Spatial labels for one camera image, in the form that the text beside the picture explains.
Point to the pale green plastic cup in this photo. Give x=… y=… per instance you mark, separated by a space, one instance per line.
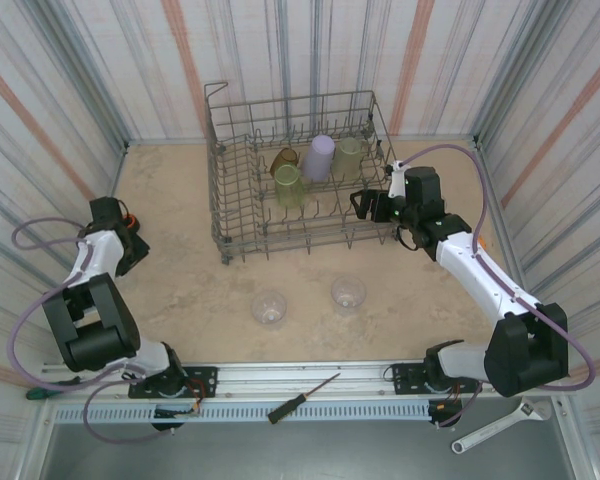
x=348 y=157

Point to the purple plastic cup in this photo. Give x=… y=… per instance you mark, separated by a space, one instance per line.
x=319 y=157

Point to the tall green translucent cup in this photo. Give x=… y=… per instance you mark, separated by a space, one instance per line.
x=288 y=189

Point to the amber plastic cup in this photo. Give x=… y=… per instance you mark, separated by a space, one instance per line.
x=282 y=157

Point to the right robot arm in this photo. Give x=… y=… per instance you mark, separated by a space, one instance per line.
x=480 y=275

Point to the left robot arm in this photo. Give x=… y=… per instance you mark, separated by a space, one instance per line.
x=95 y=325

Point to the black device beside table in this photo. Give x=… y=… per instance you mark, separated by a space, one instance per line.
x=405 y=380

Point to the silver adjustable wrench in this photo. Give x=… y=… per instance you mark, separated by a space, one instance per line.
x=495 y=427

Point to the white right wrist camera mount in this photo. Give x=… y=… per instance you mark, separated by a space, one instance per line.
x=396 y=175

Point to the aluminium mounting rail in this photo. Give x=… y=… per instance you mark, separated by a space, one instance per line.
x=305 y=380

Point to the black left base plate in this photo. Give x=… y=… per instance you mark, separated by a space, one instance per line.
x=205 y=382

